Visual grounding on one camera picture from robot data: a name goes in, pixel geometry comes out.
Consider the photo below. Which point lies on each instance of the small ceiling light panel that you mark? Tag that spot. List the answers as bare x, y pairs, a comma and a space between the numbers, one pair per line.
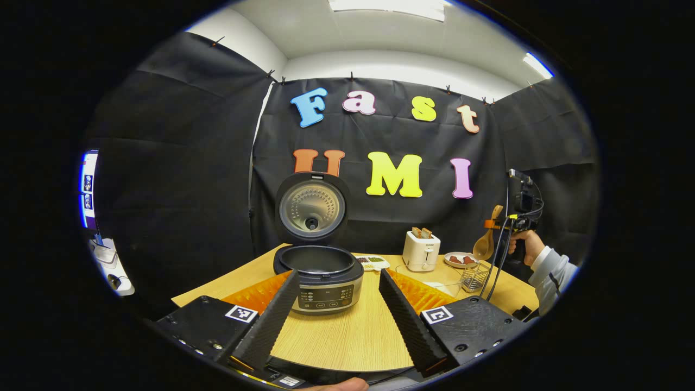
538, 65

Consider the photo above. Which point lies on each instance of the black backdrop cloth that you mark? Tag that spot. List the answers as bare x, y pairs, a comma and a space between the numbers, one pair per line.
179, 179

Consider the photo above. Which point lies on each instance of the computer monitor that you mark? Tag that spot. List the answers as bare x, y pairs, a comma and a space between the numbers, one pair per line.
89, 190

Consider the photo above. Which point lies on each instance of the black silver rice cooker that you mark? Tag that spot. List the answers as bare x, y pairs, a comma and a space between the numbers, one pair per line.
326, 296

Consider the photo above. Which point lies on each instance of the black computer mouse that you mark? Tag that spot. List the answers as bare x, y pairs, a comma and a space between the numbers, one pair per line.
114, 281

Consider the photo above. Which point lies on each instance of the white side desk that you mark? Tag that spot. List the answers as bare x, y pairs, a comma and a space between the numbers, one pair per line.
111, 266

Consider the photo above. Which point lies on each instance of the white round plate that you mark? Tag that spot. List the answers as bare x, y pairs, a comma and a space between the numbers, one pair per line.
453, 263

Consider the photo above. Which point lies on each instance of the large ceiling light panel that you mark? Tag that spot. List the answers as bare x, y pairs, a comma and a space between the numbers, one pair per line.
391, 8

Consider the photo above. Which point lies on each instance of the white toaster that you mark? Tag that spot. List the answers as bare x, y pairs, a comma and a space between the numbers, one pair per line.
421, 254

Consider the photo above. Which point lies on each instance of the white divided dish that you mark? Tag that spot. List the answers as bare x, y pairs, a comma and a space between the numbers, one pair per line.
372, 263

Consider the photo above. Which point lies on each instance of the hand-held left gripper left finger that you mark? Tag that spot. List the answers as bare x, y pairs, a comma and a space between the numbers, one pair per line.
271, 320

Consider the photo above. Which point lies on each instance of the small black block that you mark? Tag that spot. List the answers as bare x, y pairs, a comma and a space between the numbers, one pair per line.
525, 313

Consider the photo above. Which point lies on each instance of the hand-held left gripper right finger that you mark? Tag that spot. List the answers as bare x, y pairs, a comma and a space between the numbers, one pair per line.
407, 320

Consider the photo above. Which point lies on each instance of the clear box of rice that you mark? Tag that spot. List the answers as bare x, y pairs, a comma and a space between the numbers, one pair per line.
442, 285

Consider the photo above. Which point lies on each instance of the wooden spoon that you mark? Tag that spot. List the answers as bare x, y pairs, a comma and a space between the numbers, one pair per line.
483, 247

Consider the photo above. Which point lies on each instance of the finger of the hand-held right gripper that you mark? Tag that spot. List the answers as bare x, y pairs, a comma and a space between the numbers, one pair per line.
505, 224

